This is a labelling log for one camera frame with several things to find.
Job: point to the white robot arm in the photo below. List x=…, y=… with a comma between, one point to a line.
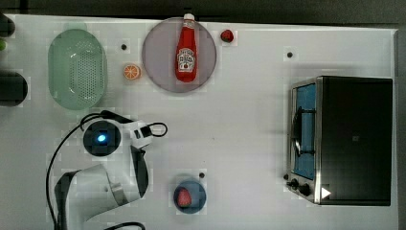
x=120, y=175

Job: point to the red ketchup bottle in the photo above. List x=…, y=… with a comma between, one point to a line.
x=186, y=51

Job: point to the grey round plate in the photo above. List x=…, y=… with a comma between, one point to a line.
x=158, y=55

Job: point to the blue bowl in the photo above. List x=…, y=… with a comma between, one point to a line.
x=198, y=194

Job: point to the red strawberry toy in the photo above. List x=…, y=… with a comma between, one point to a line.
x=227, y=36

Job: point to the orange slice toy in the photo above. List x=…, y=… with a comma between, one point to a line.
x=132, y=72

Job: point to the red strawberry in bowl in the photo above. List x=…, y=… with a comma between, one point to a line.
x=184, y=198

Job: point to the green colander basket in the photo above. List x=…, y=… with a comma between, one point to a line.
x=77, y=69

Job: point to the black toaster oven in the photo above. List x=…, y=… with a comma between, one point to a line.
x=341, y=140

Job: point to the black pan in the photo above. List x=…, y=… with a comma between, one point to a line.
x=13, y=88

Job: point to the green toy vegetable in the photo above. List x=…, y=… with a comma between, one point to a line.
x=3, y=44

